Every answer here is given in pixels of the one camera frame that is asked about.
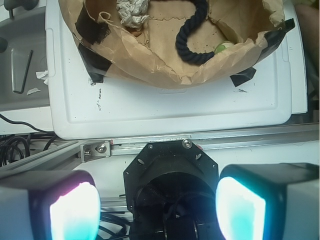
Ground dark blue rope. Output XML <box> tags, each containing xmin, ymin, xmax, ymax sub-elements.
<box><xmin>175</xmin><ymin>0</ymin><xmax>215</xmax><ymax>66</ymax></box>

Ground black tape piece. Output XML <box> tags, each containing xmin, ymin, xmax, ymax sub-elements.
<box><xmin>230</xmin><ymin>67</ymin><xmax>257</xmax><ymax>87</ymax></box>
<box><xmin>78</xmin><ymin>43</ymin><xmax>112</xmax><ymax>83</ymax></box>

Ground black tape piece right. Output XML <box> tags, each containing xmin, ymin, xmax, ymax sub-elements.
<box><xmin>230</xmin><ymin>67</ymin><xmax>257</xmax><ymax>87</ymax></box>

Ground green animal toy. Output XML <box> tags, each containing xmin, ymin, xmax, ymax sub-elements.
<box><xmin>214</xmin><ymin>40</ymin><xmax>235</xmax><ymax>54</ymax></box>

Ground black tape piece left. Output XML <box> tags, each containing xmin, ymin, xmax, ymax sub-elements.
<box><xmin>78</xmin><ymin>43</ymin><xmax>112</xmax><ymax>83</ymax></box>

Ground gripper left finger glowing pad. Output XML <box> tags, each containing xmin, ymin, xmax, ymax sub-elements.
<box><xmin>0</xmin><ymin>170</ymin><xmax>101</xmax><ymax>240</ymax></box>

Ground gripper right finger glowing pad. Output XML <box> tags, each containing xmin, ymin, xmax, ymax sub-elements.
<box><xmin>215</xmin><ymin>163</ymin><xmax>320</xmax><ymax>240</ymax></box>

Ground aluminium frame rail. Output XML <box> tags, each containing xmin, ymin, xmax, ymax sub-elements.
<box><xmin>0</xmin><ymin>122</ymin><xmax>320</xmax><ymax>171</ymax></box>

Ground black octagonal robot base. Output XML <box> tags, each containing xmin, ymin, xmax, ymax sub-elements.
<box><xmin>123</xmin><ymin>154</ymin><xmax>222</xmax><ymax>240</ymax></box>

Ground black allen key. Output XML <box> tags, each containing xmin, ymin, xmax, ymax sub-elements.
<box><xmin>13</xmin><ymin>50</ymin><xmax>34</xmax><ymax>94</ymax></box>

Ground black cables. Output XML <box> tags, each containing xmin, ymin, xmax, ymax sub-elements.
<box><xmin>0</xmin><ymin>113</ymin><xmax>61</xmax><ymax>167</ymax></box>

